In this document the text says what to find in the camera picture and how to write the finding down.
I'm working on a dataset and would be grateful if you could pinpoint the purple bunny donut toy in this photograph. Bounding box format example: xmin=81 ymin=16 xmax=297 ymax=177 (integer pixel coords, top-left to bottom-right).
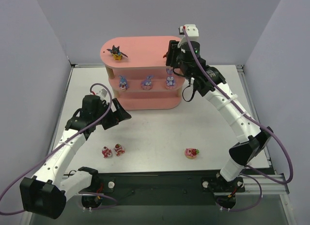
xmin=141 ymin=75 xmax=154 ymax=90

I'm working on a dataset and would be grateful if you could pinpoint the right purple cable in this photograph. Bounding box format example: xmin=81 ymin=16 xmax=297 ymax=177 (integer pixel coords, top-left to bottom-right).
xmin=182 ymin=26 xmax=295 ymax=184

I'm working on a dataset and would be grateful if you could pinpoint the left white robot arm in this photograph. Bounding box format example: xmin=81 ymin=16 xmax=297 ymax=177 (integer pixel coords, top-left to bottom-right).
xmin=19 ymin=95 xmax=131 ymax=219

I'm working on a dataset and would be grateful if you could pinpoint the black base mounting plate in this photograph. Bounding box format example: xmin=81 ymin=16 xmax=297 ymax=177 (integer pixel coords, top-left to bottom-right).
xmin=82 ymin=170 xmax=245 ymax=207

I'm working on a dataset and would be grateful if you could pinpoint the pink three-tier shelf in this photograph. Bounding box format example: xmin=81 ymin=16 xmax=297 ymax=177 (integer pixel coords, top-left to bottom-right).
xmin=100 ymin=36 xmax=185 ymax=110

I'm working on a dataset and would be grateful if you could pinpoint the black bat creature toy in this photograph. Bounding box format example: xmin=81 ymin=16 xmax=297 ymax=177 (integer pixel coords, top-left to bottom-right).
xmin=107 ymin=45 xmax=128 ymax=60

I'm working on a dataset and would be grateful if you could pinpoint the pink bear strawberry donut toy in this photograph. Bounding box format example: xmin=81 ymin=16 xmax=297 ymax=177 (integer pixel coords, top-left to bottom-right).
xmin=184 ymin=148 xmax=200 ymax=159

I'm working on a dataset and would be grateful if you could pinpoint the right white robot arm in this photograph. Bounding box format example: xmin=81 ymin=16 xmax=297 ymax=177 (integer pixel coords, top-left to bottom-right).
xmin=164 ymin=40 xmax=271 ymax=182

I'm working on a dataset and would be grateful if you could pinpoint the small purple bunny toy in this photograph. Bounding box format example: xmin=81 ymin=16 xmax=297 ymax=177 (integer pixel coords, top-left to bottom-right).
xmin=119 ymin=75 xmax=129 ymax=91

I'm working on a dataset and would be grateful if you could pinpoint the red white cake toy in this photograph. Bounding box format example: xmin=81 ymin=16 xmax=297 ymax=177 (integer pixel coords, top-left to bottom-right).
xmin=102 ymin=146 xmax=112 ymax=158

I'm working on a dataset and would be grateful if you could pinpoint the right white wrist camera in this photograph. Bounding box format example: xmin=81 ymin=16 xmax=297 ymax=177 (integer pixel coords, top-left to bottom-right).
xmin=179 ymin=24 xmax=199 ymax=43

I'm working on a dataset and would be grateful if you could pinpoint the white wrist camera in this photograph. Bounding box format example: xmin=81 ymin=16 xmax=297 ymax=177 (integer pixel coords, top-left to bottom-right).
xmin=90 ymin=89 xmax=108 ymax=98
xmin=179 ymin=24 xmax=199 ymax=43

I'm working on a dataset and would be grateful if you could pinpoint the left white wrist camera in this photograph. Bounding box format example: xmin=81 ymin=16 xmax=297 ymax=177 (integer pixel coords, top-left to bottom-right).
xmin=90 ymin=89 xmax=108 ymax=98

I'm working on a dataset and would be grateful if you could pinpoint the strawberry cake bear toy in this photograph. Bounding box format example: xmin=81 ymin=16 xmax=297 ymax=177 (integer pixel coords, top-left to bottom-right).
xmin=113 ymin=144 xmax=125 ymax=156

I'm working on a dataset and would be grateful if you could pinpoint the blue bunny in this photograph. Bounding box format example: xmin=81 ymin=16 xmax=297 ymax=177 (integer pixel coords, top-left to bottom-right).
xmin=166 ymin=68 xmax=176 ymax=89

